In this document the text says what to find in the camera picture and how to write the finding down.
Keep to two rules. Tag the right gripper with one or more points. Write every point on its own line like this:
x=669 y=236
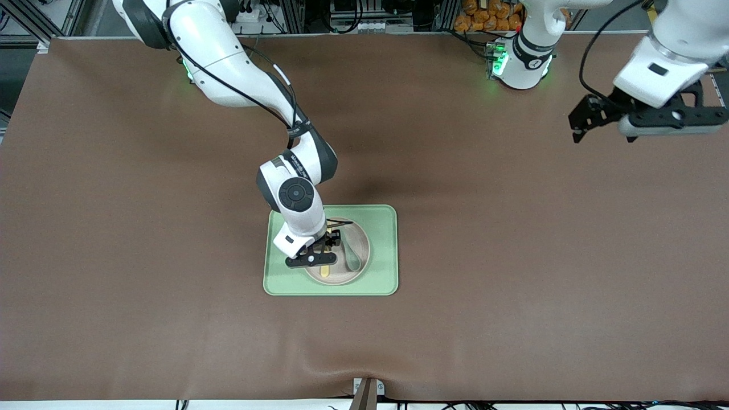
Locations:
x=332 y=237

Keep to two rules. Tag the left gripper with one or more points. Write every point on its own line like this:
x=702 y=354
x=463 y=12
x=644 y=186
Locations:
x=605 y=106

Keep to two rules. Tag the green plastic spoon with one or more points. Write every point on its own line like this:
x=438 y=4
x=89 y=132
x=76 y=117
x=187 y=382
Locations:
x=352 y=259

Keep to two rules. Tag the yellow plastic fork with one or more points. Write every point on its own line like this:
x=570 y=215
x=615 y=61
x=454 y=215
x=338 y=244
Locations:
x=325 y=272

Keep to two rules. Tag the round beige plate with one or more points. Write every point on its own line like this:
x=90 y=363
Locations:
x=356 y=267

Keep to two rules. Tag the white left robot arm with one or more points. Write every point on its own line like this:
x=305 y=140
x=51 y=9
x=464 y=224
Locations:
x=529 y=62

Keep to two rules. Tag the light green rectangular tray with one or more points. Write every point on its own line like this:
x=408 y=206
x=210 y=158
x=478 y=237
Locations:
x=381 y=256

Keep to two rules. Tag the bag of orange items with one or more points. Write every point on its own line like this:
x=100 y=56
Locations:
x=490 y=17

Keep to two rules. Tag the brown table cover mat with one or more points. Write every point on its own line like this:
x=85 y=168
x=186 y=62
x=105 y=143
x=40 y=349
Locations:
x=171 y=319

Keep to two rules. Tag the white connector strip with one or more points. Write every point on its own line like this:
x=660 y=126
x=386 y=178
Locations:
x=370 y=26

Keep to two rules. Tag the white power strip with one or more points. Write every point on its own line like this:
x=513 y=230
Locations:
x=255 y=15

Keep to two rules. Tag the metal table clamp bracket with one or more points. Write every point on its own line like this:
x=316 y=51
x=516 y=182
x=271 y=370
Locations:
x=367 y=390

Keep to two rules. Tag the aluminium frame post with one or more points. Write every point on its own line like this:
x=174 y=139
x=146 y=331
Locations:
x=40 y=25

